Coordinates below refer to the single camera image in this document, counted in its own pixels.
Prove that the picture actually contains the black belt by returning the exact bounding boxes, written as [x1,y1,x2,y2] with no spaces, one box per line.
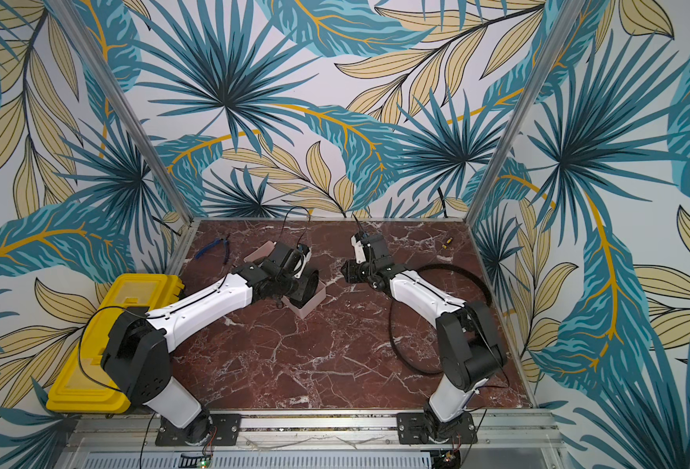
[387,263,493,376]
[287,267,319,309]

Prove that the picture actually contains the pink compartment storage tray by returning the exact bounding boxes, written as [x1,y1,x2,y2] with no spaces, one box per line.
[233,242,326,319]

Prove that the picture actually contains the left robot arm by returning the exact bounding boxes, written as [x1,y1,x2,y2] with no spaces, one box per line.
[100,242,319,445]

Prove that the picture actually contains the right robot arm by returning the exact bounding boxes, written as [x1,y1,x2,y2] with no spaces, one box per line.
[341,232,507,443]

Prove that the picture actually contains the yellow tool case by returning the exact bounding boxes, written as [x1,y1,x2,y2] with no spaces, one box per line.
[46,274,185,414]

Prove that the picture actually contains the blue handled pliers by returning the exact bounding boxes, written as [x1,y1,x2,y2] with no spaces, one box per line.
[194,236,231,265]

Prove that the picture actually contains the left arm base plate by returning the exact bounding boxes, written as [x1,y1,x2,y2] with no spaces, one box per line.
[155,412,241,448]

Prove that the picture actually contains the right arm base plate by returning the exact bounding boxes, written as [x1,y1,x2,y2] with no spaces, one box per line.
[397,410,478,445]

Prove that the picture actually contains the aluminium front rail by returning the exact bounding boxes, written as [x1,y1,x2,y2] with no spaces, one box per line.
[55,408,575,468]

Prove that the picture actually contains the right aluminium frame post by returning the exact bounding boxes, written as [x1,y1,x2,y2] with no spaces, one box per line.
[465,0,584,229]

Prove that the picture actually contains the aluminium frame post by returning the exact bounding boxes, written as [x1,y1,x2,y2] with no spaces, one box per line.
[49,0,194,225]
[465,0,584,229]

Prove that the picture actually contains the left aluminium frame post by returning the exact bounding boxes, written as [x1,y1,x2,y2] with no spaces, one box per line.
[49,0,194,225]

